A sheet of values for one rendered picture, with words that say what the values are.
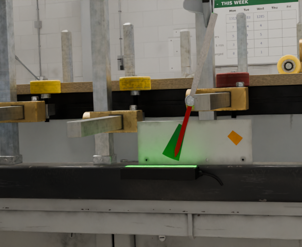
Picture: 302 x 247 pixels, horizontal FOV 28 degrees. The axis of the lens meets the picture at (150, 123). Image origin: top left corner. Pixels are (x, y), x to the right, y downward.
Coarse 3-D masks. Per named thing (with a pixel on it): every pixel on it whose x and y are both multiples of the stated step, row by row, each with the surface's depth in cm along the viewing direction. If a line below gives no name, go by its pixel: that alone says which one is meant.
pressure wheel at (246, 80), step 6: (234, 72) 150; (240, 72) 147; (246, 72) 148; (216, 78) 150; (222, 78) 148; (228, 78) 147; (234, 78) 146; (240, 78) 147; (246, 78) 148; (216, 84) 150; (222, 84) 148; (228, 84) 147; (234, 84) 146; (246, 84) 148; (234, 114) 150
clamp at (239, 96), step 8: (208, 88) 136; (216, 88) 135; (224, 88) 135; (232, 88) 134; (240, 88) 134; (232, 96) 134; (240, 96) 134; (248, 96) 138; (232, 104) 135; (240, 104) 134; (248, 104) 138
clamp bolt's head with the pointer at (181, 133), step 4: (188, 100) 135; (192, 100) 135; (188, 108) 137; (188, 112) 137; (188, 116) 137; (184, 120) 137; (184, 124) 137; (184, 128) 137; (180, 132) 138; (184, 132) 137; (180, 136) 138; (180, 140) 138; (176, 144) 138; (180, 144) 138; (176, 148) 138; (176, 152) 138
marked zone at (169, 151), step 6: (180, 126) 138; (174, 132) 138; (174, 138) 139; (168, 144) 139; (174, 144) 139; (168, 150) 139; (174, 150) 139; (180, 150) 138; (168, 156) 139; (174, 156) 139
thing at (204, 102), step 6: (198, 96) 111; (204, 96) 111; (210, 96) 111; (216, 96) 117; (222, 96) 124; (228, 96) 132; (198, 102) 111; (204, 102) 111; (210, 102) 111; (216, 102) 117; (222, 102) 124; (228, 102) 132; (198, 108) 111; (204, 108) 111; (210, 108) 111; (216, 108) 117
